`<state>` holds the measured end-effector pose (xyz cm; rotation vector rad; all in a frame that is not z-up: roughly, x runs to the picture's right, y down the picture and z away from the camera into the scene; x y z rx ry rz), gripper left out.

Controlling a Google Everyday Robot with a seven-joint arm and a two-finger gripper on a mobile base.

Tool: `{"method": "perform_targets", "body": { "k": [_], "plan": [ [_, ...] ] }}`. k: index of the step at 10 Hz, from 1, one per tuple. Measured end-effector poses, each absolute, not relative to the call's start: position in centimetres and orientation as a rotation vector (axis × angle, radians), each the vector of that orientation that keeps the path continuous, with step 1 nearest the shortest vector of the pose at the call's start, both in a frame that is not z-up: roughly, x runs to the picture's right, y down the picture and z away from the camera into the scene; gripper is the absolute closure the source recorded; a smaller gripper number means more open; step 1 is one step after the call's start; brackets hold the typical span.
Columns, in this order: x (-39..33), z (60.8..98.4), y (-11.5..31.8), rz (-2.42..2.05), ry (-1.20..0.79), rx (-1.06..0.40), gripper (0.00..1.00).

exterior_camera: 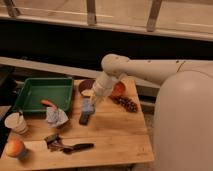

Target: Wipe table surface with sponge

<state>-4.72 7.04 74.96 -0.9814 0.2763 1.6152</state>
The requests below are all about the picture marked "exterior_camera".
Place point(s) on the white paper cup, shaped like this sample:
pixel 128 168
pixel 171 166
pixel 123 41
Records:
pixel 16 123

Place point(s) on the green plastic tray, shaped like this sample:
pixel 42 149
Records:
pixel 58 90

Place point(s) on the black remote control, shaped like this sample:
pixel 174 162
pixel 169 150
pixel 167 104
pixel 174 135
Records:
pixel 84 119

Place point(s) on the dark red bowl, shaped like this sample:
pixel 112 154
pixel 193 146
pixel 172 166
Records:
pixel 85 87

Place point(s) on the blue-grey sponge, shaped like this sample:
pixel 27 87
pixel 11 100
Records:
pixel 87 107

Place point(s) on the orange fruit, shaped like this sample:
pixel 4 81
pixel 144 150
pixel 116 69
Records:
pixel 118 90

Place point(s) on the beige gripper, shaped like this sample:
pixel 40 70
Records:
pixel 103 86

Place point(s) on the black handled knife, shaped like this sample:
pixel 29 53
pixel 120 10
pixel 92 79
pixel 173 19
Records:
pixel 77 147

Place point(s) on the orange apple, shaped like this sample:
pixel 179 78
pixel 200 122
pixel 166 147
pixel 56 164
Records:
pixel 15 148

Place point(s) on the crumpled grey cloth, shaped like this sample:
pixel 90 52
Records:
pixel 55 116

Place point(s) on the brown pine cone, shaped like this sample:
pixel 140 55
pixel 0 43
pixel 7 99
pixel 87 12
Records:
pixel 127 103

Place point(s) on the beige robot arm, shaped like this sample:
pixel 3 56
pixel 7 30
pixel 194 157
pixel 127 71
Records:
pixel 183 117

